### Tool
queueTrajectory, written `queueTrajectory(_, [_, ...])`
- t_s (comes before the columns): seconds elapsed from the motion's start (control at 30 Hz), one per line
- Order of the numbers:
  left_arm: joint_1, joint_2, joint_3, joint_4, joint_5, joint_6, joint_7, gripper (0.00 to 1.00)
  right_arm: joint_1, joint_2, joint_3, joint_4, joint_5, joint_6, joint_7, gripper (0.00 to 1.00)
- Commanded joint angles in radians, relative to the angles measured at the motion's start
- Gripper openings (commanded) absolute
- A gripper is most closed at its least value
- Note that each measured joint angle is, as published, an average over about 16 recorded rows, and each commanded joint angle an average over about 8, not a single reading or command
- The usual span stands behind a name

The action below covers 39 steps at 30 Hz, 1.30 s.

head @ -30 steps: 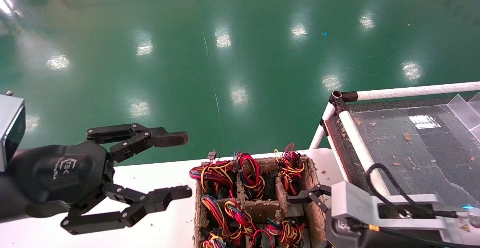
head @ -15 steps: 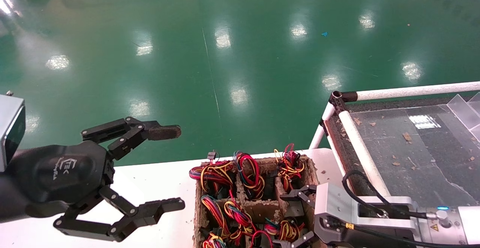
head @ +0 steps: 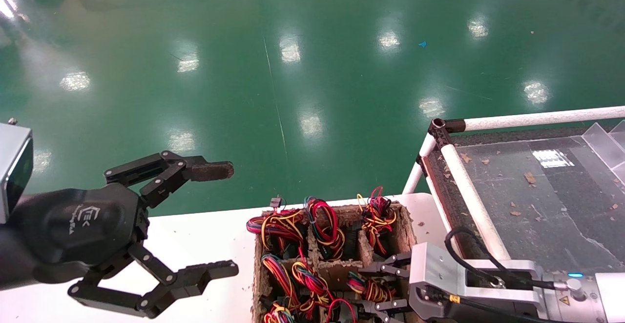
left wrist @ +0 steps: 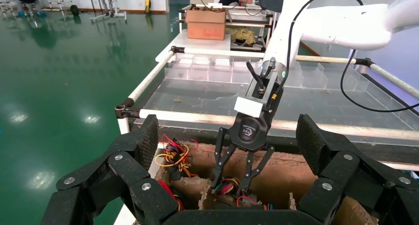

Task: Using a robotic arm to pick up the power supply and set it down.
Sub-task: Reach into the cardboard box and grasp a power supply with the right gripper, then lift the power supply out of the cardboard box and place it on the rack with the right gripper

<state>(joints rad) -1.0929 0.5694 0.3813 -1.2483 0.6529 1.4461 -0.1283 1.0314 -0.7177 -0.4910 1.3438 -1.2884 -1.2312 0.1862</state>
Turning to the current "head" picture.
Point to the white frame pipe with clamp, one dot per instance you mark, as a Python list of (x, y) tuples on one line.
[(414, 179)]

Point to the left gripper finger worn pad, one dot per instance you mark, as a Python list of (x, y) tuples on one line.
[(166, 171)]

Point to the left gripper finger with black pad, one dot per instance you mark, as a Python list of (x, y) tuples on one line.
[(188, 279)]

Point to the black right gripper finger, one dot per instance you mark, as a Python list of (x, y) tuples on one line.
[(390, 264), (385, 308)]

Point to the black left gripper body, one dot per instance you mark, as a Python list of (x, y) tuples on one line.
[(73, 225)]

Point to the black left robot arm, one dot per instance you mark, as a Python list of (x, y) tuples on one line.
[(12, 259)]

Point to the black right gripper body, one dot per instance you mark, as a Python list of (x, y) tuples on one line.
[(449, 311)]

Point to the brown pulp divider box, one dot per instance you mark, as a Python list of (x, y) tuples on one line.
[(342, 264)]

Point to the dark conveyor belt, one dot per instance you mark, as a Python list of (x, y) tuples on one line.
[(537, 206)]

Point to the black pipe corner connector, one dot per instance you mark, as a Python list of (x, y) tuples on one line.
[(442, 135)]

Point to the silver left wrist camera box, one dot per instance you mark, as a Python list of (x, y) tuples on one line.
[(12, 171)]

